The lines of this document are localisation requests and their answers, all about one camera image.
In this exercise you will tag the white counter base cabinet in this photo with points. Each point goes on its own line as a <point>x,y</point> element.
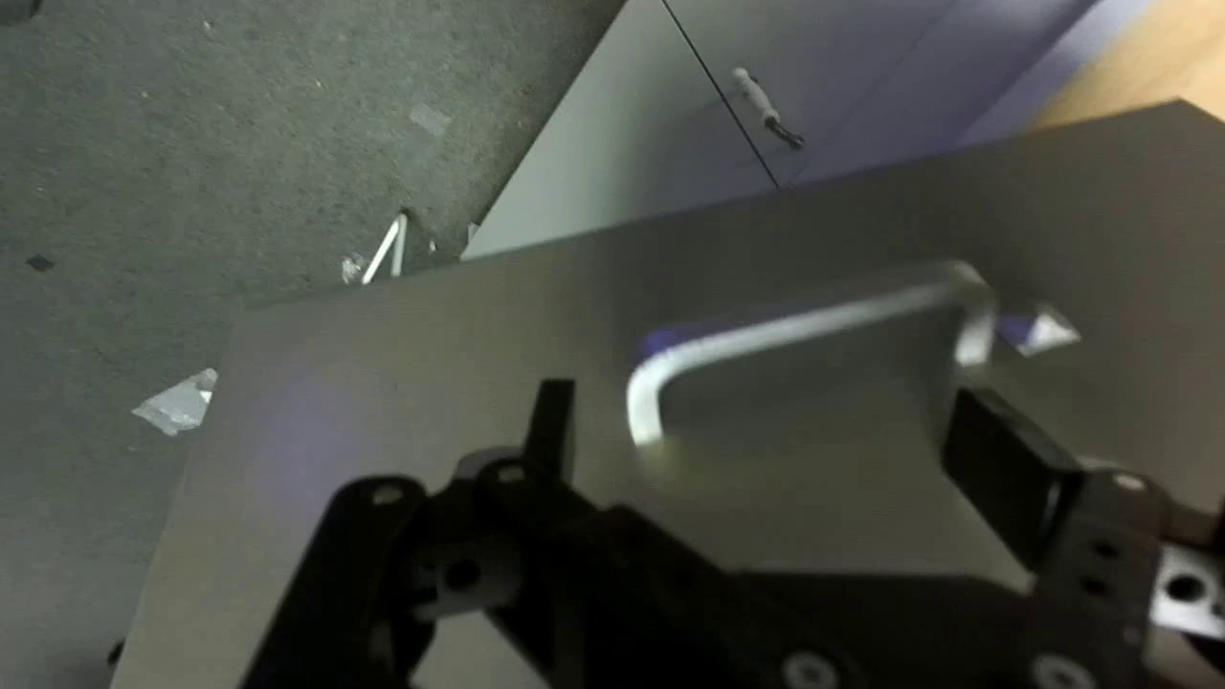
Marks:
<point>638,155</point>

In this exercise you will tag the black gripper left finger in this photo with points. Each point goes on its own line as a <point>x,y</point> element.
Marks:
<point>421,574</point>

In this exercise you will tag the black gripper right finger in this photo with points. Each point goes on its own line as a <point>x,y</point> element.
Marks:
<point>1112,574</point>

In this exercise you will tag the white metal tube frame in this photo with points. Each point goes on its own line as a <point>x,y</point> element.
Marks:
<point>387,244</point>

